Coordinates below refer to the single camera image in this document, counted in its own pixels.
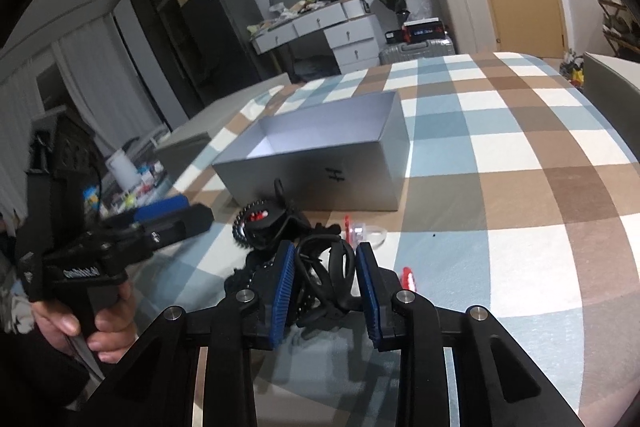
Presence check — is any grey open cardboard box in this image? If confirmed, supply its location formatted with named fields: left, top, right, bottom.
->
left=213, top=91, right=410, bottom=211

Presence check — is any grey bed footboard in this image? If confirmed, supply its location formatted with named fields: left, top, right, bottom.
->
left=584, top=53, right=640, bottom=158

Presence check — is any white bottle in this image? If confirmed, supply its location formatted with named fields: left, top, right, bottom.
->
left=105, top=148, right=141, bottom=191

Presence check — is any clear red hair clip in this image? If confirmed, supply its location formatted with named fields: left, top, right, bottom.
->
left=342, top=215, right=387, bottom=249

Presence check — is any white drawer desk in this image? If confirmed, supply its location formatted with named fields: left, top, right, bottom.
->
left=250, top=0, right=385, bottom=75

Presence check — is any black red shoe box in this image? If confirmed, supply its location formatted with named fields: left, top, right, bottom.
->
left=401, top=17, right=446, bottom=43

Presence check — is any plaid bed cover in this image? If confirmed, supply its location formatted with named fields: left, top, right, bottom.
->
left=134, top=52, right=639, bottom=426

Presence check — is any silver aluminium suitcase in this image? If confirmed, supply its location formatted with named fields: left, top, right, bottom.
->
left=378, top=36, right=456, bottom=65

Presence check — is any black refrigerator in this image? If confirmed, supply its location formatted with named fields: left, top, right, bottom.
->
left=181, top=0, right=278, bottom=105

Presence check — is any beige upright suitcase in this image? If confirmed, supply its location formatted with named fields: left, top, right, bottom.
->
left=438, top=0, right=498, bottom=54

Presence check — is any person's left hand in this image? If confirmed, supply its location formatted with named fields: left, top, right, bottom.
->
left=30, top=278, right=139, bottom=364

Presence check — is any black spiral hair tie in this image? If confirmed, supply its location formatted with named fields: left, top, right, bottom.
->
left=232, top=199, right=274, bottom=251

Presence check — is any red white round badge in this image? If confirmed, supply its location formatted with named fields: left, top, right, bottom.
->
left=245, top=208, right=269, bottom=222

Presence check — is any small red hair clip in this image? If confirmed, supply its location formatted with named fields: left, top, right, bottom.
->
left=400, top=267, right=416, bottom=293

